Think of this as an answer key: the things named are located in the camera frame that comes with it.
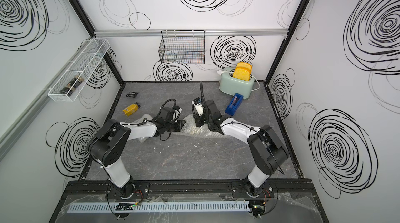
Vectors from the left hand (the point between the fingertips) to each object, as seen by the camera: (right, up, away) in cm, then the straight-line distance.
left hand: (185, 125), depth 95 cm
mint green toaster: (+29, +25, +8) cm, 39 cm away
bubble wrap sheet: (-26, +3, -3) cm, 27 cm away
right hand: (+6, +7, -6) cm, 11 cm away
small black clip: (-40, +19, +17) cm, 48 cm away
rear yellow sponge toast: (+38, +38, +5) cm, 54 cm away
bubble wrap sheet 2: (+4, 0, -8) cm, 9 cm away
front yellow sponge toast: (+36, +32, +3) cm, 49 cm away
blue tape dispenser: (+32, +13, +5) cm, 35 cm away
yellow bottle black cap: (-36, +9, +6) cm, 38 cm away
